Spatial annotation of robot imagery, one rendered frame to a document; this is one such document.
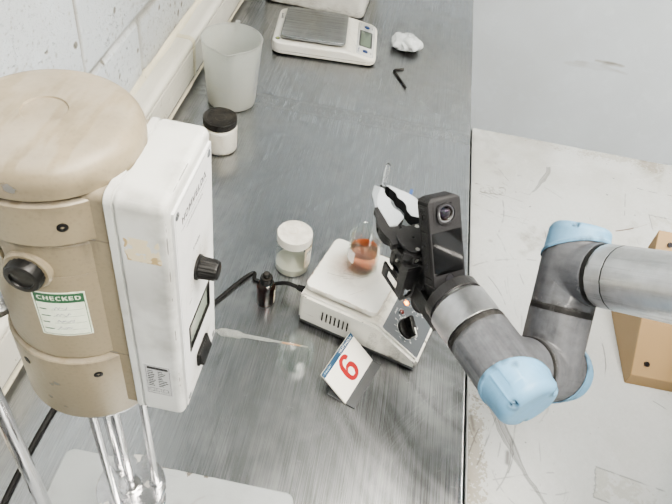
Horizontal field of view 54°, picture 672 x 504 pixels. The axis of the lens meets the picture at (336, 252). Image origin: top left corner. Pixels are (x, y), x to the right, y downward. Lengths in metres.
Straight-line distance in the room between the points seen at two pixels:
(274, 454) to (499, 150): 0.87
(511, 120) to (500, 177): 1.09
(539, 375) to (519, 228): 0.63
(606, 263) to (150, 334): 0.52
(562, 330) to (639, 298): 0.11
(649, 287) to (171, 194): 0.52
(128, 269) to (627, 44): 2.15
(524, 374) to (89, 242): 0.49
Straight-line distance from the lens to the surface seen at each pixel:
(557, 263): 0.82
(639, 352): 1.14
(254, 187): 1.28
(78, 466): 0.93
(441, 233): 0.78
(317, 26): 1.74
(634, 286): 0.75
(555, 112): 2.50
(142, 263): 0.37
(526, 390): 0.72
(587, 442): 1.06
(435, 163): 1.41
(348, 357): 0.99
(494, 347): 0.74
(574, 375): 0.83
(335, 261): 1.03
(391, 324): 1.00
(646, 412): 1.14
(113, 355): 0.46
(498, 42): 2.35
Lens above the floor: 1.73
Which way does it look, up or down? 45 degrees down
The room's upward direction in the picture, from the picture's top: 10 degrees clockwise
